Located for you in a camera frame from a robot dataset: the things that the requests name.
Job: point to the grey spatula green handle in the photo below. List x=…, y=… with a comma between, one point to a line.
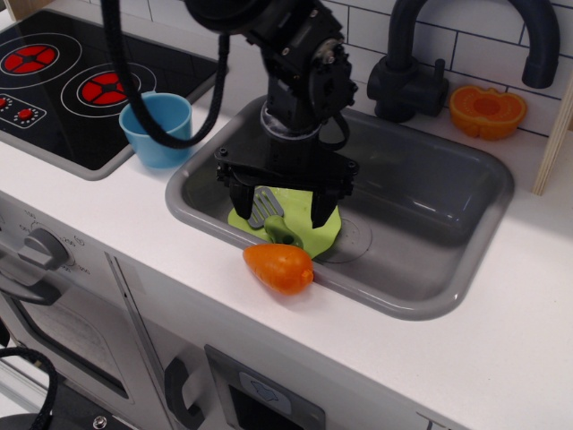
x=267, y=213

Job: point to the dark grey toy faucet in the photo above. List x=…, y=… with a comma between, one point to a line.
x=401, y=90

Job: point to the dark grey cabinet handle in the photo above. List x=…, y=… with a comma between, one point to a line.
x=175, y=377

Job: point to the blue plastic cup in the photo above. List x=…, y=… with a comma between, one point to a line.
x=174, y=114

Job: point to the orange toy pumpkin half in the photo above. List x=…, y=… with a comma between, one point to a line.
x=486, y=114

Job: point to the grey toy sink basin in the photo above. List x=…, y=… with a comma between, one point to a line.
x=418, y=222

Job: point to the orange toy carrot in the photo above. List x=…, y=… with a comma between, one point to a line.
x=286, y=269

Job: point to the black toy stove top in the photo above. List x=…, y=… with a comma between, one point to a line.
x=60, y=96

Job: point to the green plastic plate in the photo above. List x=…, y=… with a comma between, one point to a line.
x=296, y=205

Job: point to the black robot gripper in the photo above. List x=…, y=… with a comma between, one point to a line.
x=255, y=149

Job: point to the wooden side panel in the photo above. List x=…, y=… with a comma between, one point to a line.
x=561, y=126

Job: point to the grey oven knob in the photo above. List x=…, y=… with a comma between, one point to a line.
x=44, y=250

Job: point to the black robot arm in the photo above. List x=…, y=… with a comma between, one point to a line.
x=309, y=84

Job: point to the grey dishwasher panel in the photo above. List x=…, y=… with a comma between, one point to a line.
x=251, y=400

